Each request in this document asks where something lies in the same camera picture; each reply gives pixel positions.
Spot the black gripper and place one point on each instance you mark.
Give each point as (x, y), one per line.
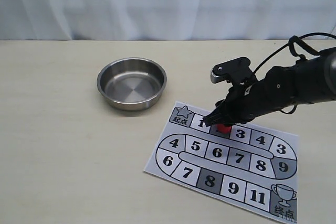
(243, 104)

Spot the red cylinder game piece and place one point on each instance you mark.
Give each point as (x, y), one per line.
(223, 129)

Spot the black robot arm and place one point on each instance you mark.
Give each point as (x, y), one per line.
(306, 82)

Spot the printed paper game board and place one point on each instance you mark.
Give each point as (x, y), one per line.
(250, 166)

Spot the stainless steel round bowl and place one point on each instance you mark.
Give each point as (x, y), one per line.
(132, 84)

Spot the white background curtain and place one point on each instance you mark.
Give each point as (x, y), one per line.
(164, 19)

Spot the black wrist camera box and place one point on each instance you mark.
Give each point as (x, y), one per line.
(236, 71)

